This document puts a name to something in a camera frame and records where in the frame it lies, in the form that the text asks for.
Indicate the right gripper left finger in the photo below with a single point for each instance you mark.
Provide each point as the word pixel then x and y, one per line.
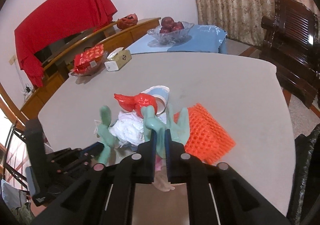
pixel 104 194

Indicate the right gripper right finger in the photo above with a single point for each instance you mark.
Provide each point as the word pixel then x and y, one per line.
pixel 217 194

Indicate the green rubber glove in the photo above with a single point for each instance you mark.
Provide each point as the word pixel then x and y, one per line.
pixel 180 130
pixel 108 140

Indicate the white plastic bag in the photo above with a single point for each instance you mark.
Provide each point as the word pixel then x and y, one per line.
pixel 128 129

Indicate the red plastic bag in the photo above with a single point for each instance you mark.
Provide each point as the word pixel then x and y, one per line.
pixel 135 103

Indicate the black trash bag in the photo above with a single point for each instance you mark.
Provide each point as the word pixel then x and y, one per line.
pixel 304 201

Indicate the orange plastic mesh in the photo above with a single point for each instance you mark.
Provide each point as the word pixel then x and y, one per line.
pixel 208 140

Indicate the glass snack dish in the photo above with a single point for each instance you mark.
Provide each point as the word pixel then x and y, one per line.
pixel 90 72

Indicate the wooden cabinet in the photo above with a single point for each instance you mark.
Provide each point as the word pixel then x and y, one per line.
pixel 57 68

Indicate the red snack package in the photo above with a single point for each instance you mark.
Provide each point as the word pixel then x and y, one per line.
pixel 92 57

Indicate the tissue box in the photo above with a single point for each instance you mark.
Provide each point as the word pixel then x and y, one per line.
pixel 117 59

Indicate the light blue table mat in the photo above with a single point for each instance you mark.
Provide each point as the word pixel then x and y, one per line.
pixel 201 38

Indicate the glass fruit bowl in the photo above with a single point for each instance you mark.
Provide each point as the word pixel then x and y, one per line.
pixel 173 37

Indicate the red cloth cover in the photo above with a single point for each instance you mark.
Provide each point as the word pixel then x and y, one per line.
pixel 54 20

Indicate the dark wooden chair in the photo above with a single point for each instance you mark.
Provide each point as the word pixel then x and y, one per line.
pixel 291 43

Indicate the red pumpkin ornament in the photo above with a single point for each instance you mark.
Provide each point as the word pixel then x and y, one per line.
pixel 128 21

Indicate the red apples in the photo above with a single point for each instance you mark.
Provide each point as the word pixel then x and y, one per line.
pixel 169 25

